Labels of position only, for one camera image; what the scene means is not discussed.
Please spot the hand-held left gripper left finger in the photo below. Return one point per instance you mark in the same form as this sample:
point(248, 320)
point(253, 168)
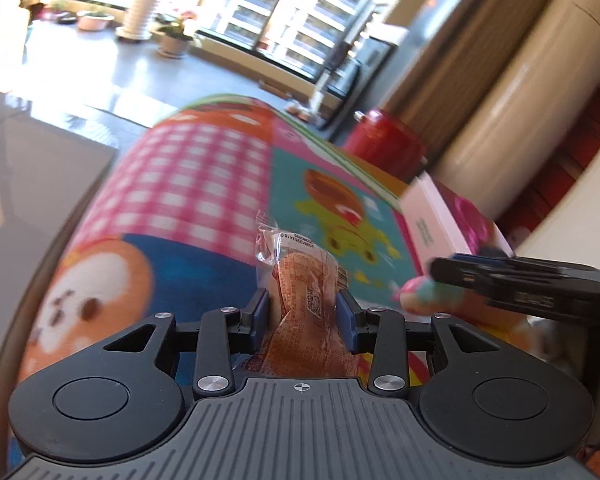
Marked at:
point(261, 320)

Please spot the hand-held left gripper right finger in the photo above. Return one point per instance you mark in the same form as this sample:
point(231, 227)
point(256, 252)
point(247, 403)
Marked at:
point(344, 320)

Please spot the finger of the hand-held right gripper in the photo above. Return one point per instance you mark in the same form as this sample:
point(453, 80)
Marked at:
point(485, 258)
point(455, 274)

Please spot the orange-red snack packet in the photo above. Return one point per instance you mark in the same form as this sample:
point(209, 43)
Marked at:
point(300, 280)

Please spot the pink cardboard gift box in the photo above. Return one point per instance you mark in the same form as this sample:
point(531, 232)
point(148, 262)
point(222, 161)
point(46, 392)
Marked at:
point(430, 220)

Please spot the red round container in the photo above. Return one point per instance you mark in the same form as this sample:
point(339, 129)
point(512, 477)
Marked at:
point(385, 140)

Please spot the colourful printed mat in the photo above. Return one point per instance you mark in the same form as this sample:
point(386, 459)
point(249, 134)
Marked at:
point(195, 175)

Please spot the white standing air conditioner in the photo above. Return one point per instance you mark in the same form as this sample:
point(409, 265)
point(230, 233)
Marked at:
point(530, 90)

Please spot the beige curtain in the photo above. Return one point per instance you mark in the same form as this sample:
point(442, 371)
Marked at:
point(455, 60)

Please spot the grey glossy cabinet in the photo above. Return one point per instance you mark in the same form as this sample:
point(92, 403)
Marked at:
point(30, 170)

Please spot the flowering plant in white pot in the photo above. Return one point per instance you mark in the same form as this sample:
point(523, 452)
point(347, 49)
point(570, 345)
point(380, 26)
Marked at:
point(172, 45)

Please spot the tall plant in white pot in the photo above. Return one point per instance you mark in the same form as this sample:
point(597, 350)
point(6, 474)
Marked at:
point(139, 15)

